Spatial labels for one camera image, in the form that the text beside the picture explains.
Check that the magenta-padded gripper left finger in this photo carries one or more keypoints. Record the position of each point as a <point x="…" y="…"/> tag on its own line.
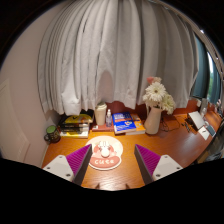
<point x="60" y="166"/>

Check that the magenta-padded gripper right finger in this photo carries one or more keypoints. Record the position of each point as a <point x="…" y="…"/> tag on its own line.
<point x="165" y="166"/>

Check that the white pink cartoon mouse pad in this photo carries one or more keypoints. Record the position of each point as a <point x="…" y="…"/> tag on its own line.
<point x="115" y="146"/>

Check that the dark mug with green inside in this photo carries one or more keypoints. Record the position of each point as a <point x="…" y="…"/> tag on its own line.
<point x="52" y="135"/>

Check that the yellow white book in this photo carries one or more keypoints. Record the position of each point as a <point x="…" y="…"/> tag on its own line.
<point x="74" y="134"/>

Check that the black spine book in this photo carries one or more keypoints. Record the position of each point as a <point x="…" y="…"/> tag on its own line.
<point x="74" y="125"/>
<point x="74" y="130"/>

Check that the cream pitcher vase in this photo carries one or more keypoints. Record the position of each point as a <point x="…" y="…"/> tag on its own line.
<point x="152" y="123"/>

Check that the orange book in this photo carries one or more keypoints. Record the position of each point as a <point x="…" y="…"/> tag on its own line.
<point x="140" y="126"/>

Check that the yellow black cover book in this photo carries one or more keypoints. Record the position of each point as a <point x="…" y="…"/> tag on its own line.
<point x="78" y="119"/>

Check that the red-brown book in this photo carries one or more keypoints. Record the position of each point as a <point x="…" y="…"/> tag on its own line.
<point x="101" y="128"/>

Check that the silver laptop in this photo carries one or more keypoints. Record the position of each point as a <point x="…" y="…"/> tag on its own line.
<point x="196" y="119"/>

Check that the blue book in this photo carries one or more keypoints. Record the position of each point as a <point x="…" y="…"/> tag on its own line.
<point x="123" y="123"/>

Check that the cream tumbler cup with lid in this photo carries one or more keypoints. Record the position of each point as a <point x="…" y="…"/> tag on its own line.
<point x="100" y="115"/>

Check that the clear spray bottle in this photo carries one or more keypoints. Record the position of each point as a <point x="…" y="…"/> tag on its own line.
<point x="109" y="120"/>

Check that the dark teal curtain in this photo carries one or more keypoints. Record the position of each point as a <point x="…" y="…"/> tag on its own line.
<point x="201" y="73"/>

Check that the white curtain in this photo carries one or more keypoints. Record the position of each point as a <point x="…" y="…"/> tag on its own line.
<point x="116" y="50"/>

